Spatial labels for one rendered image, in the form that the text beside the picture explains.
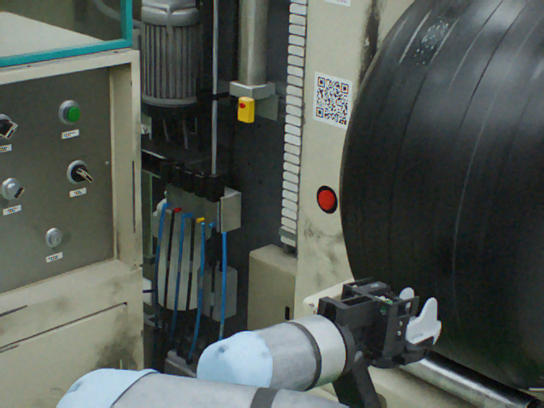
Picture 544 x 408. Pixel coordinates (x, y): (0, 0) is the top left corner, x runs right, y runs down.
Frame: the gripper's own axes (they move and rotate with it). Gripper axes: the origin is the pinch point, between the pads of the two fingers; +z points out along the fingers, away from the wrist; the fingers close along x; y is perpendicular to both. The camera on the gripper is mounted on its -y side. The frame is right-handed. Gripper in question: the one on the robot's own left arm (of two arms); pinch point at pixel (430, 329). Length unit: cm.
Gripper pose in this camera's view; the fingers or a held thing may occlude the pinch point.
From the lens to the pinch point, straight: 126.8
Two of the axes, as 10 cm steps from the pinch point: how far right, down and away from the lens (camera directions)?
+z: 7.1, -1.1, 7.0
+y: 1.2, -9.5, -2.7
